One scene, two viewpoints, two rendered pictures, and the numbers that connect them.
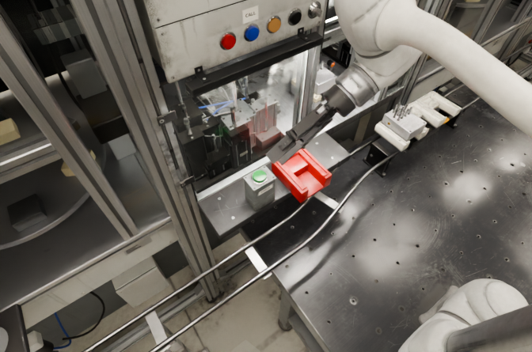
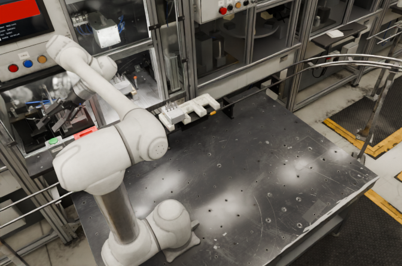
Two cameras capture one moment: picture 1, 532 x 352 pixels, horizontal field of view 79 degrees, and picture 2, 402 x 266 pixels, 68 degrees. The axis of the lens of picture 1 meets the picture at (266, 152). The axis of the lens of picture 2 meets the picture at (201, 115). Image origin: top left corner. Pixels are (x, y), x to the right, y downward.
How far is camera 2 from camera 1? 0.97 m
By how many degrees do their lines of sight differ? 8
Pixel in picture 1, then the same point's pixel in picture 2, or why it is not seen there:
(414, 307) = not seen: hidden behind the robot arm
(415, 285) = not seen: hidden behind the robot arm
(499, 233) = (229, 185)
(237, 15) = (15, 56)
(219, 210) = (35, 163)
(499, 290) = (166, 203)
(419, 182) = (191, 153)
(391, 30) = (65, 63)
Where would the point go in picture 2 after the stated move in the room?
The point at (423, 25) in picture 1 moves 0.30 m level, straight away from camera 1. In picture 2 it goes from (70, 62) to (123, 28)
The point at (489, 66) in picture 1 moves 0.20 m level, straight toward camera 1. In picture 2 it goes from (91, 79) to (39, 107)
